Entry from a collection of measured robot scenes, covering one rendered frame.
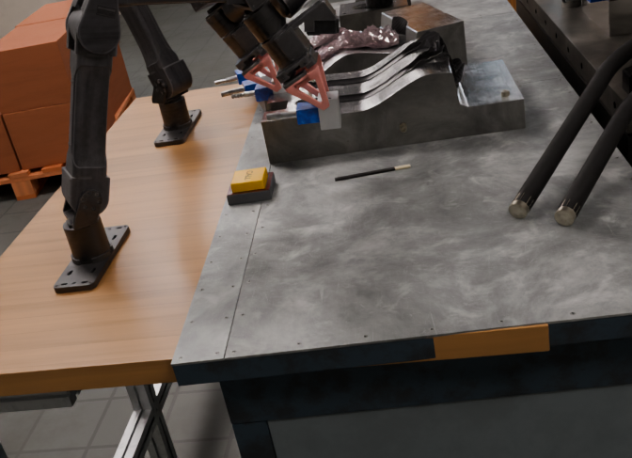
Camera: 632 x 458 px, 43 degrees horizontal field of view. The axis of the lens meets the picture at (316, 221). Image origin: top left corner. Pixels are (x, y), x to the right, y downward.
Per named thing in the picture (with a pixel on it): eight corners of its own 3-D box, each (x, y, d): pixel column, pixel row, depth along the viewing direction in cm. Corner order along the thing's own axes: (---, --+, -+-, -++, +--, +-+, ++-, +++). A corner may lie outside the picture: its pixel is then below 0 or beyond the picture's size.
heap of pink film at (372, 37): (308, 76, 187) (301, 43, 183) (291, 59, 202) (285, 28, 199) (411, 51, 191) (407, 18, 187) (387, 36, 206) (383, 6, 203)
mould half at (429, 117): (270, 164, 159) (256, 100, 153) (281, 118, 182) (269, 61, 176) (526, 128, 153) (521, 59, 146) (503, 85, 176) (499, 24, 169)
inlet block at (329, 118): (268, 135, 142) (262, 107, 140) (270, 126, 147) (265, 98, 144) (340, 128, 141) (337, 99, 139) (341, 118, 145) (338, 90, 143)
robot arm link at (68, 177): (98, 204, 136) (107, 7, 126) (108, 216, 130) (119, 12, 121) (60, 205, 133) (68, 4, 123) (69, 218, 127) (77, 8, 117)
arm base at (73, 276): (118, 189, 140) (81, 194, 141) (79, 245, 122) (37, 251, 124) (131, 229, 144) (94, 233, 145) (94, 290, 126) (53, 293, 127)
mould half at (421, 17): (267, 116, 185) (257, 71, 180) (247, 86, 208) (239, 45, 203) (467, 66, 192) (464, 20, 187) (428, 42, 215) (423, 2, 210)
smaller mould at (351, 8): (342, 39, 233) (339, 16, 230) (343, 26, 246) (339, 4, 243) (411, 28, 231) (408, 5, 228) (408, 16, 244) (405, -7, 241)
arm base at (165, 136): (195, 81, 193) (166, 85, 194) (174, 110, 175) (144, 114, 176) (202, 112, 196) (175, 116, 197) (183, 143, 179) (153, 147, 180)
